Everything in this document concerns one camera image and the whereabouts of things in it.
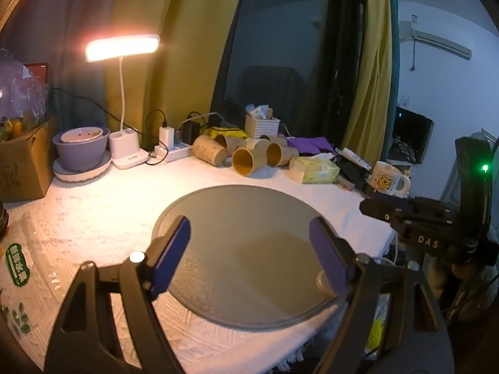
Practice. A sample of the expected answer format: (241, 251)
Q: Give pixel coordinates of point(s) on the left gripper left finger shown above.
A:
(107, 322)

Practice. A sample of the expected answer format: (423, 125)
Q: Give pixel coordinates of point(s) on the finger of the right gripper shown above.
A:
(385, 209)

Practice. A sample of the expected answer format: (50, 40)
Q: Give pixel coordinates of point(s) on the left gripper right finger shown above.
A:
(414, 338)

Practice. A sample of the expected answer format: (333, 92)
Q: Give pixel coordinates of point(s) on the plain brown paper cup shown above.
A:
(246, 161)

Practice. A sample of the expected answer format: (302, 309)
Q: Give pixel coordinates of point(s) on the printed paper cup front right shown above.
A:
(280, 155)

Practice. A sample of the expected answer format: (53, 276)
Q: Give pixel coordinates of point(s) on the printed paper cup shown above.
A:
(280, 155)
(209, 150)
(275, 139)
(230, 143)

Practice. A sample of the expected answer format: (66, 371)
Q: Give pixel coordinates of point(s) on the printed paper cup back right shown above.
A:
(275, 139)

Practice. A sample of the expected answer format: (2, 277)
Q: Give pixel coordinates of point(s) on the white inside paper cup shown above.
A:
(257, 144)

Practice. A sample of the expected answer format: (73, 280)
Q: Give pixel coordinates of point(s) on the printed paper cup left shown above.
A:
(209, 150)

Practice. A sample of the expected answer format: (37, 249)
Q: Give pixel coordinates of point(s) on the white cartoon mug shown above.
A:
(387, 179)

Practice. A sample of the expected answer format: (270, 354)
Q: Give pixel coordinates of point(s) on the white tube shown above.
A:
(353, 157)

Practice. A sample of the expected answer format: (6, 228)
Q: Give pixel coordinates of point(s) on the black monitor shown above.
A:
(410, 136)

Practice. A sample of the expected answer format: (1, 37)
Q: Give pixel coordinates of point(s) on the yellow curtain right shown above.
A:
(366, 128)

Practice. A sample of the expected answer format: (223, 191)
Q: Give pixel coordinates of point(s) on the yellow curtain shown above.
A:
(366, 128)
(181, 76)

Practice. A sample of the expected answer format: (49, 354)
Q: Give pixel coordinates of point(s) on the yellow tissue pack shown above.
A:
(316, 169)

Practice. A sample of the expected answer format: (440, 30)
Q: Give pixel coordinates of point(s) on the purple cloth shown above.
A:
(311, 146)

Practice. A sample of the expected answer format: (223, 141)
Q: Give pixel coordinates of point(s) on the round grey placemat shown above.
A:
(249, 263)

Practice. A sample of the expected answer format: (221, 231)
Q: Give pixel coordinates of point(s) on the white plastic basket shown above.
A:
(255, 127)

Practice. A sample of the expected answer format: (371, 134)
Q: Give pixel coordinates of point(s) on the white air conditioner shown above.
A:
(448, 39)

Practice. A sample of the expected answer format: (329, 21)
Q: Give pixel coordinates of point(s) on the cardboard box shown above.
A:
(25, 162)

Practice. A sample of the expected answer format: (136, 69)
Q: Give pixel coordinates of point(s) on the white desk lamp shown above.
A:
(124, 144)

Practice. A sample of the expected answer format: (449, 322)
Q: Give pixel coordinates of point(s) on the yellow snack bag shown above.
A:
(212, 132)

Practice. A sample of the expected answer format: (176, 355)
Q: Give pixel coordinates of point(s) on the white power strip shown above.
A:
(178, 152)

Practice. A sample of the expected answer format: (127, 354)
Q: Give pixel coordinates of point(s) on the small bowl inside purple bowl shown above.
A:
(81, 134)

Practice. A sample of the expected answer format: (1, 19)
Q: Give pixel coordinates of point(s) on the black power adapter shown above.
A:
(190, 132)

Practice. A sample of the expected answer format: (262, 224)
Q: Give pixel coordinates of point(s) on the white charger plug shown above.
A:
(166, 137)

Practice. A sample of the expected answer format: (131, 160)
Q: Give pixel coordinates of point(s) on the clear plastic bag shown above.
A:
(23, 98)

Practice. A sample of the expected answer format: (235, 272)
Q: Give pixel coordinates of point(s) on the yellow curtain left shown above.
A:
(181, 76)

